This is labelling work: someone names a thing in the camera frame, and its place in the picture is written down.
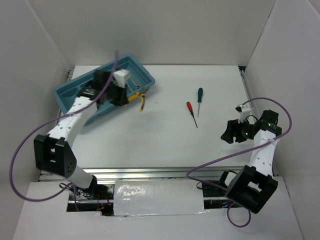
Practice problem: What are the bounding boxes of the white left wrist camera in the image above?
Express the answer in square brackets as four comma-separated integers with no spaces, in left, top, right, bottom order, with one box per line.
[112,69,131,88]

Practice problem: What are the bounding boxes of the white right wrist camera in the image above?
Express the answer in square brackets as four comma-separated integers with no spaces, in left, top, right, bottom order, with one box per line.
[235,104,252,123]

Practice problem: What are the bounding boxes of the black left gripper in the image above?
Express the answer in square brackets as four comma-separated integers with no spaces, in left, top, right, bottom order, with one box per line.
[103,81,129,107]

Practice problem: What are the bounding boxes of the small silver ratchet wrench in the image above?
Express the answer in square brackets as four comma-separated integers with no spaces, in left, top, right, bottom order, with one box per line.
[130,78,140,89]

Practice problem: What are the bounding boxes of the red handled screwdriver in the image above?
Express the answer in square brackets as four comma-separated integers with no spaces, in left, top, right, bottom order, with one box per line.
[186,101,198,128]

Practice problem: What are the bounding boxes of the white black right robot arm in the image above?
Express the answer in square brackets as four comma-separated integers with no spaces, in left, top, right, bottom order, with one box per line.
[217,110,282,214]

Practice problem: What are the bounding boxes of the teal compartment tray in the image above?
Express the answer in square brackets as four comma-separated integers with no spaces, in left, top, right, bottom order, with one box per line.
[53,54,155,125]

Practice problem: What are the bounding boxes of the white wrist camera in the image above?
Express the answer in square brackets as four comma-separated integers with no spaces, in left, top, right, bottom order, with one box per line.
[112,69,131,88]
[235,104,252,123]

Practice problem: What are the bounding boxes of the white front cover board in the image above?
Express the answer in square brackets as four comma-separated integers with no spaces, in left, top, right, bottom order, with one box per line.
[113,180,205,217]

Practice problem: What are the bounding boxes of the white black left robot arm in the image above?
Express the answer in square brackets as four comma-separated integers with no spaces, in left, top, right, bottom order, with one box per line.
[33,69,131,200]

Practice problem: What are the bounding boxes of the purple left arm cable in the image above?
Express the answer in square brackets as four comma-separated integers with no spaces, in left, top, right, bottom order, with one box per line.
[9,49,120,213]

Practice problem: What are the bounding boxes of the yellow black needle-nose pliers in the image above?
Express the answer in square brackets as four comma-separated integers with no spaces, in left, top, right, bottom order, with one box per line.
[128,92,145,112]

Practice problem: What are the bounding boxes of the aluminium table frame rail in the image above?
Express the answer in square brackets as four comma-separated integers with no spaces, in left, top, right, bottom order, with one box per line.
[38,64,280,182]

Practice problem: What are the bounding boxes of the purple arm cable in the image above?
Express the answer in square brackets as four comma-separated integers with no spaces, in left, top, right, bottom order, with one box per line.
[186,97,293,229]
[9,49,120,213]

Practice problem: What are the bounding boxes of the green handled screwdriver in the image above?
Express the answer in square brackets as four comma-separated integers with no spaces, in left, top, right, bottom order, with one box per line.
[197,87,204,117]

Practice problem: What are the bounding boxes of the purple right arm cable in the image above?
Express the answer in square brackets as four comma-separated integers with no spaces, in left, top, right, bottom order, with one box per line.
[186,97,293,229]

